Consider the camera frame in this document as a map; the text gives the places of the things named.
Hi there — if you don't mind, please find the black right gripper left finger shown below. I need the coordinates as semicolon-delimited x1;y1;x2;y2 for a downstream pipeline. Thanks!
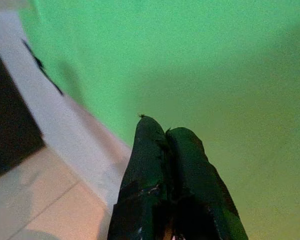
106;113;171;240

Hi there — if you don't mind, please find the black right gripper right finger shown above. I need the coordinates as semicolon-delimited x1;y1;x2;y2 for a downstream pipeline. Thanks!
164;126;250;240

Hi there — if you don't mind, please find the black cabinet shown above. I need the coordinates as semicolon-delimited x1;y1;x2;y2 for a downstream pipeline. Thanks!
0;41;47;183

